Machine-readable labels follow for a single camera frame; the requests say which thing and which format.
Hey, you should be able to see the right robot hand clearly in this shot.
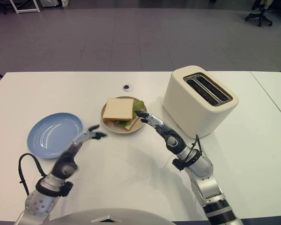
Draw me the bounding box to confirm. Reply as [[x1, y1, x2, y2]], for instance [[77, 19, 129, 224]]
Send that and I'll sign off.
[[134, 110, 193, 162]]

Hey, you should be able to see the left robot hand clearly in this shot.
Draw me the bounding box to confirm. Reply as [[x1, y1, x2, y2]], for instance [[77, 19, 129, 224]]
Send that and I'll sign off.
[[49, 125, 108, 184]]

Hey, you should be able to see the blue plate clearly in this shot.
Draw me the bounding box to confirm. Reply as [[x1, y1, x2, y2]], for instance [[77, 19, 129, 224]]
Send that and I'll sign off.
[[27, 112, 84, 159]]

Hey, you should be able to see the bread slice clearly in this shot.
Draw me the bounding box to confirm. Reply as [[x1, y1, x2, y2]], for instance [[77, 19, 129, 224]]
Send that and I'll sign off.
[[102, 97, 134, 122], [121, 116, 141, 131]]

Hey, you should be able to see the cream toaster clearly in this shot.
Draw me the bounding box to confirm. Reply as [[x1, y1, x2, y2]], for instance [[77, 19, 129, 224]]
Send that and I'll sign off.
[[163, 66, 239, 139]]

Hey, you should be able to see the green lettuce leaf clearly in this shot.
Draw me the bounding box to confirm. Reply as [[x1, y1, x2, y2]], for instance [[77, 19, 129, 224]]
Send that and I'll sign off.
[[113, 99, 145, 128]]

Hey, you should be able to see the beige plate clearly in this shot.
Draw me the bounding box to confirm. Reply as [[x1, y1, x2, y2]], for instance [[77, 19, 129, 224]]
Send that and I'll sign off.
[[100, 96, 148, 135]]

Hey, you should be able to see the robot body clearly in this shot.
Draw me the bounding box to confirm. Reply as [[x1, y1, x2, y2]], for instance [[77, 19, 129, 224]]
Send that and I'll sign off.
[[42, 207, 213, 225]]

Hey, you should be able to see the black office chair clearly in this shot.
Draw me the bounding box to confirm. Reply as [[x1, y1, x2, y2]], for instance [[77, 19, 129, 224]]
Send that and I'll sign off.
[[245, 0, 274, 27]]

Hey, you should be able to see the black cable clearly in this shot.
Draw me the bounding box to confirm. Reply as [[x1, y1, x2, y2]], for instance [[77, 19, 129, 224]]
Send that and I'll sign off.
[[182, 134, 205, 165], [18, 153, 47, 195]]

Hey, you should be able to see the white metal frame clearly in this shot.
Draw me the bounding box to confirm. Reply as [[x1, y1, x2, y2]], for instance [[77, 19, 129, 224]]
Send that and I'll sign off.
[[8, 0, 41, 15]]

